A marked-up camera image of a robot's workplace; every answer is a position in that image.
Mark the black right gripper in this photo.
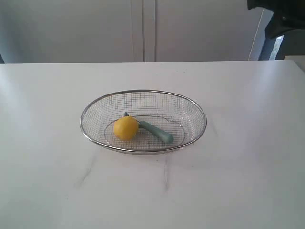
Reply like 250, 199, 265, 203
247, 0, 305, 39

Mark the teal handled peeler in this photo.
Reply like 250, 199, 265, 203
123, 113, 173, 144

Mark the yellow lemon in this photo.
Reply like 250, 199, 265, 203
113, 116, 139, 141

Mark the wire mesh metal basket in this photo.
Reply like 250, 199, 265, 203
80, 89, 207, 155

